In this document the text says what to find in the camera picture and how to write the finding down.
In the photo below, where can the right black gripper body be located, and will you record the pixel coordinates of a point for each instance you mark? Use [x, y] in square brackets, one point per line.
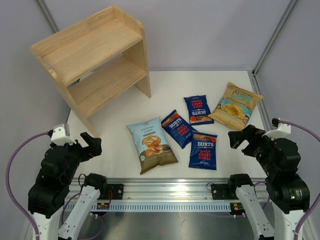
[259, 146]

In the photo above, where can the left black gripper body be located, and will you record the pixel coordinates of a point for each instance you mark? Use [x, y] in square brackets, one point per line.
[77, 154]

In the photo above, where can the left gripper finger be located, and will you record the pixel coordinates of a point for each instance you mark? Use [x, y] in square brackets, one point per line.
[87, 138]
[95, 144]

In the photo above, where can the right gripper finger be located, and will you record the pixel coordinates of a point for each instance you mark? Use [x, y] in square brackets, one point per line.
[252, 131]
[236, 138]

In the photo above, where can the tan kettle chips bag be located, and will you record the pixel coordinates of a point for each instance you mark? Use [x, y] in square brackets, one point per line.
[235, 107]

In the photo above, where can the blue Burts bag upside-down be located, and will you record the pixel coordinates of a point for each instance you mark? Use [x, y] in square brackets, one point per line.
[198, 110]

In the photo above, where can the light blue cassava chips bag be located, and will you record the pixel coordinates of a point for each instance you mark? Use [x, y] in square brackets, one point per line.
[151, 144]

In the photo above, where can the blue burts bag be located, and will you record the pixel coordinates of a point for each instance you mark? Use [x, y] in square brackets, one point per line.
[178, 128]
[203, 151]

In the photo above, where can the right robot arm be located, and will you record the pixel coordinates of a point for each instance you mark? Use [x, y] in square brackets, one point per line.
[279, 159]

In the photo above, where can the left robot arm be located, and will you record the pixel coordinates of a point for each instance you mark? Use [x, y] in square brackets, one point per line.
[46, 198]

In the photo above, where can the wooden two-tier shelf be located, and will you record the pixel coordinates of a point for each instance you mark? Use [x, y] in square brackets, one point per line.
[96, 59]

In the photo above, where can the blue Burts bag front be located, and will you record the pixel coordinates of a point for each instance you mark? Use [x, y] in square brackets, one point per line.
[203, 151]

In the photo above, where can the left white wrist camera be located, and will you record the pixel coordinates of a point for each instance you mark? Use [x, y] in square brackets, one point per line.
[60, 135]

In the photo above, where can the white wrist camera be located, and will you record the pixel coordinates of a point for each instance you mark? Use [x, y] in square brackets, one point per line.
[280, 130]
[60, 135]

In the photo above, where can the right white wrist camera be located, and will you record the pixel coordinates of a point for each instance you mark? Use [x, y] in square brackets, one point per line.
[280, 130]

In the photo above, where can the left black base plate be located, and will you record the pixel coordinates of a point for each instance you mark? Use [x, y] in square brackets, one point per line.
[113, 191]

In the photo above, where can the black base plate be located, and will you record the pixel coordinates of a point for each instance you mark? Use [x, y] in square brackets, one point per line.
[222, 192]
[113, 191]

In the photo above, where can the aluminium mounting rail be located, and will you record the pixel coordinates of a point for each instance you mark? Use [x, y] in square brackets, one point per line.
[166, 189]

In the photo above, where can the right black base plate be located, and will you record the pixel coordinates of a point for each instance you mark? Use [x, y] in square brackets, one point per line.
[222, 192]

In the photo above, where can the white slotted cable duct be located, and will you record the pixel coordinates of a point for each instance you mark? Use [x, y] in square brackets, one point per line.
[154, 207]

